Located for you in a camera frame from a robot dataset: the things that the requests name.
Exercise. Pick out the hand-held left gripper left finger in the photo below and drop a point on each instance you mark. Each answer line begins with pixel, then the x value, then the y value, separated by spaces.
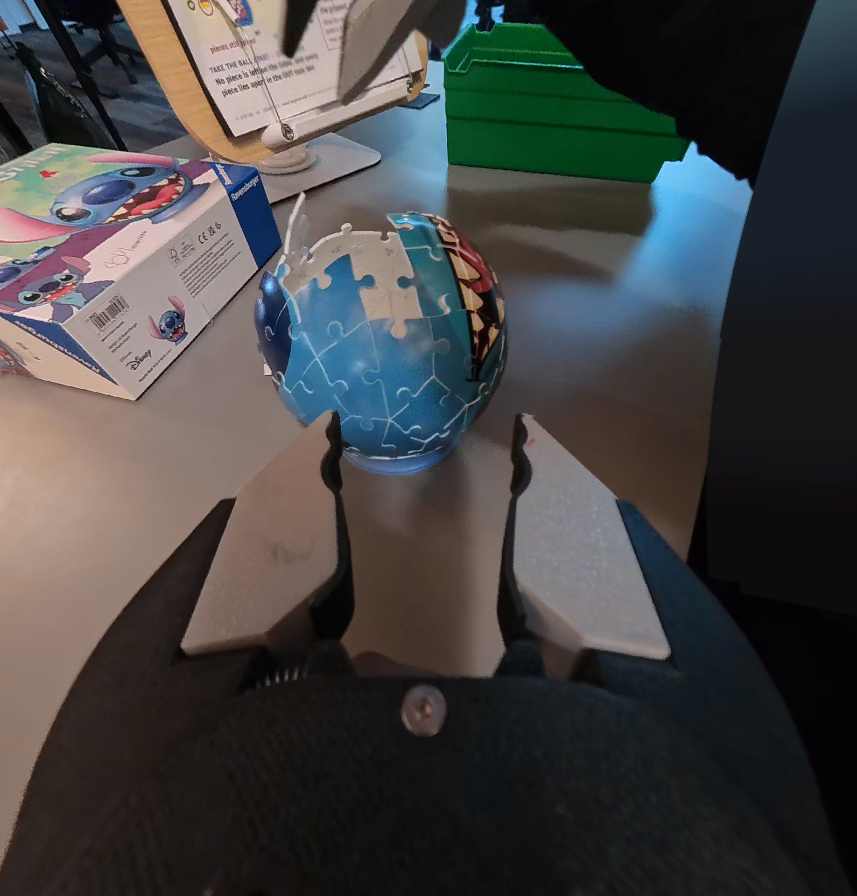
pixel 271 567

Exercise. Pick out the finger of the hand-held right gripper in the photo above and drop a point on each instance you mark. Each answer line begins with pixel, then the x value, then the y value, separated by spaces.
pixel 372 42
pixel 299 21

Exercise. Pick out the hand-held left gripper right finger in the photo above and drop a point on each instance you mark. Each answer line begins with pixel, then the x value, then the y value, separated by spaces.
pixel 582 567

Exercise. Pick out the blue cartoon puzzle ball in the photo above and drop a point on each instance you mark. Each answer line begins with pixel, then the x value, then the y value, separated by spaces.
pixel 379 371

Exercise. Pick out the person's right forearm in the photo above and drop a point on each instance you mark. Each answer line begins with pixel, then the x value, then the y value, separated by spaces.
pixel 680 70

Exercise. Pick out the printed cardboard puzzle box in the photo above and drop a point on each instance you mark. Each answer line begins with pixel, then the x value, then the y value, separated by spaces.
pixel 85 266

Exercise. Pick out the wooden document stand with sheet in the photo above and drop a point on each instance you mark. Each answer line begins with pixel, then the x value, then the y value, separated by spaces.
pixel 260 77

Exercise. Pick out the green plastic bin stack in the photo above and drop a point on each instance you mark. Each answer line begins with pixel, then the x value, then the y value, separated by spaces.
pixel 554 119

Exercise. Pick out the dark bag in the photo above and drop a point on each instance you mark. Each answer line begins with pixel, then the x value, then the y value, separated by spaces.
pixel 71 105

